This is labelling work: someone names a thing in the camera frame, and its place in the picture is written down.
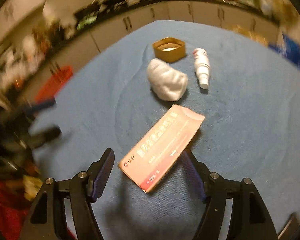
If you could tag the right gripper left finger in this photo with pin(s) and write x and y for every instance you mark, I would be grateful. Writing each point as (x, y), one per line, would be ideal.
(99, 173)

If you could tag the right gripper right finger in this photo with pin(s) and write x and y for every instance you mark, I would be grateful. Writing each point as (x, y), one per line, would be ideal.
(197, 176)

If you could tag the red white medicine box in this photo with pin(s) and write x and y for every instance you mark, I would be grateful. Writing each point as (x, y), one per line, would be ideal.
(158, 150)

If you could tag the white tissue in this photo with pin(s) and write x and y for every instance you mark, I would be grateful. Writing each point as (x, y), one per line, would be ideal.
(166, 82)

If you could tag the white spray bottle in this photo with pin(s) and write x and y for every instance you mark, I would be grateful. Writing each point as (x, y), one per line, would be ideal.
(202, 67)

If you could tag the red plastic mesh basket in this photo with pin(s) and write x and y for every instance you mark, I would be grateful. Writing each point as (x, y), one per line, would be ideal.
(55, 83)

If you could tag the blue table cloth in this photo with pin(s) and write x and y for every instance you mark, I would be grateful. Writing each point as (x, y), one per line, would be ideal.
(232, 101)

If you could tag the blue plastic bag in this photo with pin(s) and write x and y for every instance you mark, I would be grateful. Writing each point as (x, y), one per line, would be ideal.
(290, 50)

